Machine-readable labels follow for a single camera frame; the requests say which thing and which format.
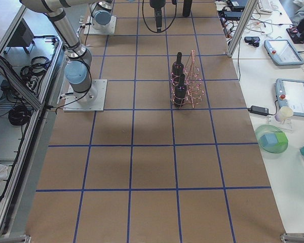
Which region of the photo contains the small black power adapter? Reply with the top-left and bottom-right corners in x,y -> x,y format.
248,105 -> 269,116

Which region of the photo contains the copper wire wine basket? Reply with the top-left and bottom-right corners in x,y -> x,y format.
170,50 -> 204,108

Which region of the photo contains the aluminium frame post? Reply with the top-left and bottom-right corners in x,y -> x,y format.
226,0 -> 257,58

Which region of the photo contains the far wine bottle in basket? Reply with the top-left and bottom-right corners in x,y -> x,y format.
171,52 -> 184,85

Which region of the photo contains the dark glass wine bottle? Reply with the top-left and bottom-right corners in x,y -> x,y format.
182,0 -> 193,17

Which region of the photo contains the blue teach pendant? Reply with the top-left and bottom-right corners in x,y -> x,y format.
264,39 -> 304,66
275,78 -> 304,117

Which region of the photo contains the upper blue teach pendant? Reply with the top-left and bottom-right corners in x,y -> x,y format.
264,39 -> 304,66

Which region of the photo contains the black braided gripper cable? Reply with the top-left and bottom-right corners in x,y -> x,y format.
141,0 -> 178,33

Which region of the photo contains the wine bottle in basket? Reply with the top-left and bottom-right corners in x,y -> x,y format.
171,52 -> 184,85
173,74 -> 187,107

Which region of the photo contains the lower blue teach pendant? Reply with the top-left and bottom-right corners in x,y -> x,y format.
275,78 -> 304,117

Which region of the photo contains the white paper cup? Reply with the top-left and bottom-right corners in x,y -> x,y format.
275,106 -> 293,123

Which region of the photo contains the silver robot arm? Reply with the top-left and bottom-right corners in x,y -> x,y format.
22,1 -> 171,112
89,1 -> 112,30

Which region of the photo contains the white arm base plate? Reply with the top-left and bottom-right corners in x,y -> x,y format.
84,16 -> 117,35
63,79 -> 107,112

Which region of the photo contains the green bowl with blocks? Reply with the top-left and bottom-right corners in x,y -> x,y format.
255,125 -> 288,153

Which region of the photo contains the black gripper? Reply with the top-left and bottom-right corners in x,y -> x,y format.
149,0 -> 166,30

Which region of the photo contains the near wine bottle in basket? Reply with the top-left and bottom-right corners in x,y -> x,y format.
173,74 -> 187,107

